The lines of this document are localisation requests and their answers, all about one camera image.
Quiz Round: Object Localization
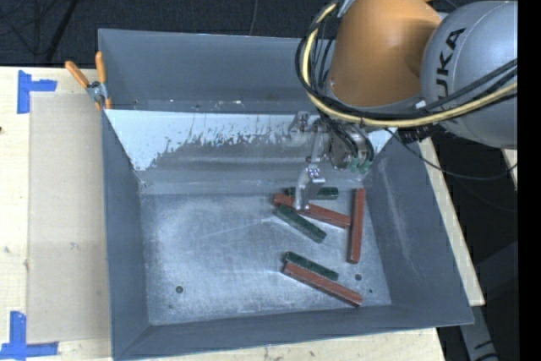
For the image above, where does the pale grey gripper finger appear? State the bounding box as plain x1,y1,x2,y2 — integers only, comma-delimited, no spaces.
307,176,327,206
294,166,320,212

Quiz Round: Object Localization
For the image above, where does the dark green flat block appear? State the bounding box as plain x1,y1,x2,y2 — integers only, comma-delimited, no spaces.
282,250,341,282
283,186,340,201
275,205,328,244

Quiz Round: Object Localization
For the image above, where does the red-brown flat block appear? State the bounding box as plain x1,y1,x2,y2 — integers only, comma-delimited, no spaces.
281,261,364,308
347,187,366,265
271,193,352,230

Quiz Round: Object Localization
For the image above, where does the grey metal bin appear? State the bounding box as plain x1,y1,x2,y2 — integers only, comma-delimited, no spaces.
97,27,476,361

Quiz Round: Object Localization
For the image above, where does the black cylinder on white bracket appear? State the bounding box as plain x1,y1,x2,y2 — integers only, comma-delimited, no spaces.
397,127,431,143

